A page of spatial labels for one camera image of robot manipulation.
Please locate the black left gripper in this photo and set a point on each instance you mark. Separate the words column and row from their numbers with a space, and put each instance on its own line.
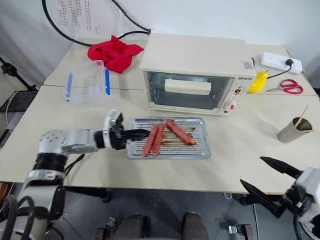
column 117, row 140

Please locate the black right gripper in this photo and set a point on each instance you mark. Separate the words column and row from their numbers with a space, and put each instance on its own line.
column 292, row 201

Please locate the silver ribbed baking tray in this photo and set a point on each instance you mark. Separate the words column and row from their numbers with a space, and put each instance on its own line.
column 200, row 150

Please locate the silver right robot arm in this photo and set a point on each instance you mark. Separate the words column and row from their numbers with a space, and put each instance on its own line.
column 312, row 222

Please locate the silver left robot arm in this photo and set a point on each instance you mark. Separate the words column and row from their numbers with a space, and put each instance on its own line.
column 75, row 140

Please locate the red sausage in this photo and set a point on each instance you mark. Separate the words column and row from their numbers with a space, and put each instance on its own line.
column 180, row 132
column 158, row 140
column 149, row 143

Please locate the white red oven timer knob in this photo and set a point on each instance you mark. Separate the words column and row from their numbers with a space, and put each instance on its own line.
column 229, row 107

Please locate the cream toaster oven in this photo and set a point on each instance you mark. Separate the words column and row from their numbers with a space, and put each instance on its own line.
column 195, row 50

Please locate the grey paper cup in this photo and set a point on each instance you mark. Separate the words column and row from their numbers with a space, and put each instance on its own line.
column 287, row 133

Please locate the metal floor clamp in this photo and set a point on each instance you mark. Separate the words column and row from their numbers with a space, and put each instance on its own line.
column 240, row 228

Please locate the clear container blue clips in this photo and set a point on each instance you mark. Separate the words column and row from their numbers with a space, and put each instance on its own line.
column 85, row 85

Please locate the thin wooden stick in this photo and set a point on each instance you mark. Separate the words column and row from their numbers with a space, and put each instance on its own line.
column 303, row 113

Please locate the red cloth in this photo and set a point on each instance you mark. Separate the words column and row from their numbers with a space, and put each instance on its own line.
column 115, row 55

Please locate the dark rounded shape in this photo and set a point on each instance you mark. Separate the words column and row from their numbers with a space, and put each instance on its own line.
column 195, row 227

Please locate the yellow plastic toy fruit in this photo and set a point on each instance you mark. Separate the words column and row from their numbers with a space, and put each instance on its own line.
column 257, row 82

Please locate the black racket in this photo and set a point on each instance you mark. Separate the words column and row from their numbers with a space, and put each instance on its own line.
column 148, row 31

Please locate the black plug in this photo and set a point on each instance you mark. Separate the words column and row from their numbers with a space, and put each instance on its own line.
column 289, row 62

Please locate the white power strip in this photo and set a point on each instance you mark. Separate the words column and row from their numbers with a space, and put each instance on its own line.
column 272, row 60

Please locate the black floor mat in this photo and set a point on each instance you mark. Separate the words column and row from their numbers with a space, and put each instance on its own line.
column 20, row 101

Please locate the black tripod stand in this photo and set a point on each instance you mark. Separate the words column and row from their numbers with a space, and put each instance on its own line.
column 15, row 72

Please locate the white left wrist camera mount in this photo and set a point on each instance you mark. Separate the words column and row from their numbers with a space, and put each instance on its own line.
column 112, row 117

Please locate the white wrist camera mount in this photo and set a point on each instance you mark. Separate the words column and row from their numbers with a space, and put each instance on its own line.
column 112, row 117
column 310, row 180

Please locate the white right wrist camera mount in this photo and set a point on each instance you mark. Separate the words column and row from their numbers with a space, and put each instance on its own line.
column 310, row 180

